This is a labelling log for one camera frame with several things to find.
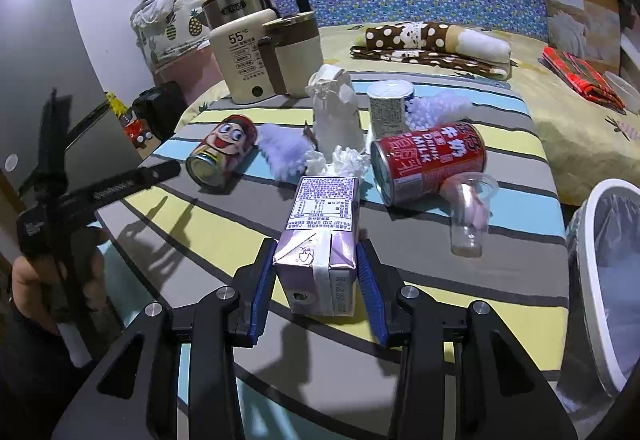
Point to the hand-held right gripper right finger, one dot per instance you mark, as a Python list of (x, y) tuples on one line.
[(373, 291)]

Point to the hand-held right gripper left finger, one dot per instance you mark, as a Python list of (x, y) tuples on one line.
[(262, 291)]

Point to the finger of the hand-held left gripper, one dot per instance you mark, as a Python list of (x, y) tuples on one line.
[(120, 184), (51, 139)]

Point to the purple milk carton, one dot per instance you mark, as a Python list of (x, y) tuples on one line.
[(320, 240)]

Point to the crushed white paper cup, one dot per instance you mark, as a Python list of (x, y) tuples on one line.
[(335, 119)]

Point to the foam fruit net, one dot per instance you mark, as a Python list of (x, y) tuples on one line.
[(435, 109)]

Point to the white trash bin with bag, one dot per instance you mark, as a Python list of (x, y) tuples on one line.
[(580, 280)]

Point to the person's left hand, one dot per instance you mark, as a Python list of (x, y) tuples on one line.
[(27, 287)]

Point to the small red toy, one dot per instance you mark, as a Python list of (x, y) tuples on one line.
[(135, 132)]

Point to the striped table cloth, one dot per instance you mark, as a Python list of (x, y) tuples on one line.
[(440, 290)]

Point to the grey refrigerator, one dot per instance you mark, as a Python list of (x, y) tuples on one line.
[(45, 49)]

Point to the cartoon face drink can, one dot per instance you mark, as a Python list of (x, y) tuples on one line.
[(225, 147)]

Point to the clear plastic cup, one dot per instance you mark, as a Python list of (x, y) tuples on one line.
[(467, 230)]

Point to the crumpled white tissue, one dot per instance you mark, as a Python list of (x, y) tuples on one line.
[(316, 164), (352, 160)]

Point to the purple fluffy cloth left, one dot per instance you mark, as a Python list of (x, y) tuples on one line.
[(285, 149)]

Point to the red milk can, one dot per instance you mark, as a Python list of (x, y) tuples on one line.
[(430, 159)]

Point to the brown snack wrapper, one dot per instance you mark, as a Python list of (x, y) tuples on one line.
[(311, 135)]

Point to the pineapple print cloth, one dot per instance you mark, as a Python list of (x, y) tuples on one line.
[(170, 24)]

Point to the cream electric kettle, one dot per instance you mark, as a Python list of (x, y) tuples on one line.
[(240, 64)]

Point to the white and blue can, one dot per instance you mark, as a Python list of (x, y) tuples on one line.
[(390, 112)]

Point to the yellow pineapple print bedsheet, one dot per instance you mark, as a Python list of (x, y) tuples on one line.
[(565, 139)]

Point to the brown polka dot blanket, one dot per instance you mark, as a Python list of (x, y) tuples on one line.
[(400, 42)]

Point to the red plaid cloth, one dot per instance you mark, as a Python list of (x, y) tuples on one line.
[(580, 77)]

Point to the printed cardboard box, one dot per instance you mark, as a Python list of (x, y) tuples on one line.
[(575, 14)]

